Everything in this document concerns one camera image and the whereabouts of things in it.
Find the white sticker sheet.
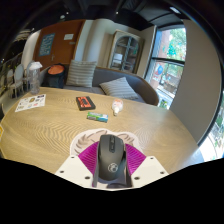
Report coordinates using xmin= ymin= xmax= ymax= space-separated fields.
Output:
xmin=14 ymin=93 xmax=47 ymax=113

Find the flat striped cushion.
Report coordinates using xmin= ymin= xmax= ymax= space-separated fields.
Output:
xmin=98 ymin=76 xmax=139 ymax=101

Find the grey glass-door cabinet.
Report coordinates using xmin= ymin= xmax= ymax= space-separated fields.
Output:
xmin=107 ymin=29 xmax=145 ymax=75

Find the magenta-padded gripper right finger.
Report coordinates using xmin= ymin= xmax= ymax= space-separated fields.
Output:
xmin=123 ymin=143 xmax=170 ymax=187

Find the large black-framed window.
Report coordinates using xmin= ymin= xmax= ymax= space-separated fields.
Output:
xmin=144 ymin=24 xmax=188 ymax=111

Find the clear shaker bottle white lid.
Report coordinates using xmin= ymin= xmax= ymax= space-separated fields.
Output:
xmin=26 ymin=61 xmax=44 ymax=95

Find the grey curved sofa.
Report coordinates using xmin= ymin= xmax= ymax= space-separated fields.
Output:
xmin=39 ymin=64 xmax=160 ymax=107

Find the group of white chairs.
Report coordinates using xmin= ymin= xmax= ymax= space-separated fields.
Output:
xmin=4 ymin=63 xmax=29 ymax=99

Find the upright striped cushion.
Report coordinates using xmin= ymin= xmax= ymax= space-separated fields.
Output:
xmin=65 ymin=59 xmax=98 ymax=89

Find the black bag with orange top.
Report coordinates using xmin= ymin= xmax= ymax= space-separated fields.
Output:
xmin=43 ymin=63 xmax=67 ymax=89

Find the dark grey computer mouse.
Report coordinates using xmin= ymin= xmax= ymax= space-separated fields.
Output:
xmin=92 ymin=134 xmax=132 ymax=188

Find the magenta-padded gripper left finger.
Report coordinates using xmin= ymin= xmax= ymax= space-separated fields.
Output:
xmin=54 ymin=141 xmax=101 ymax=188

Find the blue poster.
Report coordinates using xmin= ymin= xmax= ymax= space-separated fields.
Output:
xmin=38 ymin=32 xmax=56 ymax=57

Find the small green pack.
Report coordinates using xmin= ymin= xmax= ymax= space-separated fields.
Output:
xmin=86 ymin=111 xmax=110 ymax=123

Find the small white tube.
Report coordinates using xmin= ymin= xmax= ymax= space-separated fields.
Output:
xmin=111 ymin=98 xmax=124 ymax=117

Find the black box with red print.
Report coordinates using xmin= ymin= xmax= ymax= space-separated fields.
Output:
xmin=75 ymin=95 xmax=97 ymax=112

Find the brown wooden door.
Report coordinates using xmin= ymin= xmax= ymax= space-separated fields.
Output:
xmin=32 ymin=19 xmax=86 ymax=71

